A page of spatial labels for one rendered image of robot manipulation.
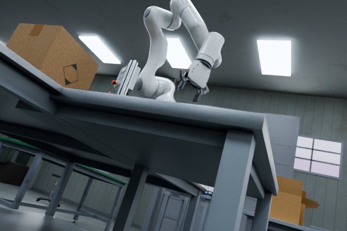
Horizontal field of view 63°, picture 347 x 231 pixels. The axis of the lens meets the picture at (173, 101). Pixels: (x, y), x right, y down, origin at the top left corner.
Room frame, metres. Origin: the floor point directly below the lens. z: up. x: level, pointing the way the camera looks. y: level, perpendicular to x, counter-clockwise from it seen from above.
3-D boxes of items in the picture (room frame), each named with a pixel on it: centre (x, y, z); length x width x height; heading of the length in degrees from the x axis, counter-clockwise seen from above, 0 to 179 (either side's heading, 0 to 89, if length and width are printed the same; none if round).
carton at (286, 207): (2.70, -1.29, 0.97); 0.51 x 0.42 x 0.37; 68
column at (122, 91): (1.89, 0.37, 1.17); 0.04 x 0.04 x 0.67; 62
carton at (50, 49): (1.19, 0.57, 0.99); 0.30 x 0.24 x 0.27; 157
